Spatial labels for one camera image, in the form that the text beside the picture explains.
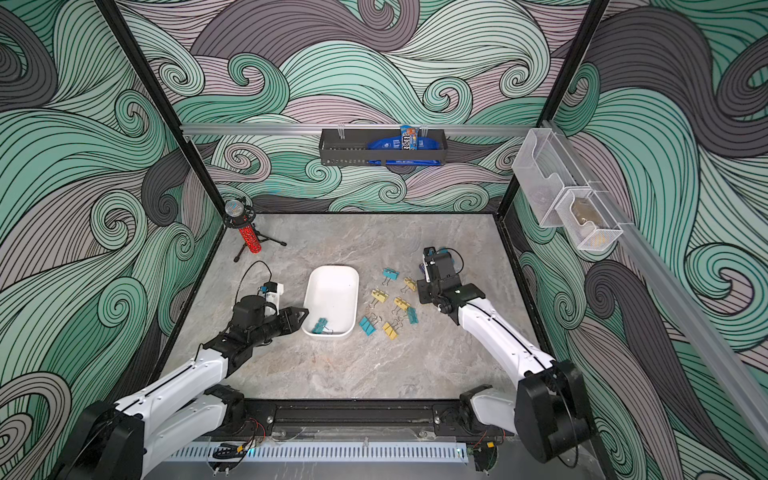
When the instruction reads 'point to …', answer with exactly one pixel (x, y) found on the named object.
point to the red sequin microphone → (234, 209)
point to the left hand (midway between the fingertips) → (305, 309)
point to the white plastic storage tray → (332, 294)
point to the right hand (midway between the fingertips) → (434, 283)
